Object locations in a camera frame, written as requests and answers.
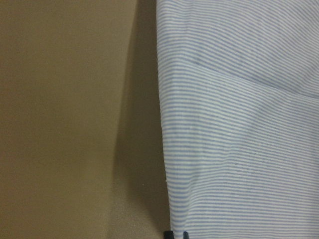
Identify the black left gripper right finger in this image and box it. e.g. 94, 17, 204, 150
183, 232, 189, 239

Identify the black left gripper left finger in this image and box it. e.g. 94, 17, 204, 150
163, 231, 174, 239

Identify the blue striped button-up shirt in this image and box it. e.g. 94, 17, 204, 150
157, 0, 319, 239

